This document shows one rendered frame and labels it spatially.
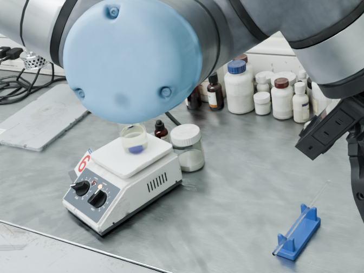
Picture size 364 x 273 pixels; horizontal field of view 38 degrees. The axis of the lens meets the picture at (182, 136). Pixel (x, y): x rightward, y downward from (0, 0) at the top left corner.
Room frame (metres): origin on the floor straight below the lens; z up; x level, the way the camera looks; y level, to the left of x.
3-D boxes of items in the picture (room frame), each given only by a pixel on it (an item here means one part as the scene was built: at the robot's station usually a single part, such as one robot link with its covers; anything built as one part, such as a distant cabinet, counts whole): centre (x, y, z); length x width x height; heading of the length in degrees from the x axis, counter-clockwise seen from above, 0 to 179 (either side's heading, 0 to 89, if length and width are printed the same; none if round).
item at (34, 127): (1.26, 0.32, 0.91); 0.30 x 0.20 x 0.01; 145
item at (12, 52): (1.64, 0.48, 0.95); 0.07 x 0.04 x 0.02; 145
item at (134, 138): (0.86, 0.09, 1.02); 0.06 x 0.05 x 0.08; 13
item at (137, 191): (0.85, 0.12, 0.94); 0.22 x 0.13 x 0.08; 126
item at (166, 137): (0.99, 0.04, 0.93); 0.03 x 0.03 x 0.07
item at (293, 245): (0.64, -0.15, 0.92); 0.10 x 0.03 x 0.04; 138
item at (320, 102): (1.00, -0.32, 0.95); 0.06 x 0.06 x 0.11
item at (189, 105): (1.16, -0.04, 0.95); 0.04 x 0.04 x 0.10
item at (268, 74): (1.15, -0.22, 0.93); 0.05 x 0.05 x 0.05
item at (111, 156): (0.86, 0.10, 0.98); 0.12 x 0.12 x 0.01; 36
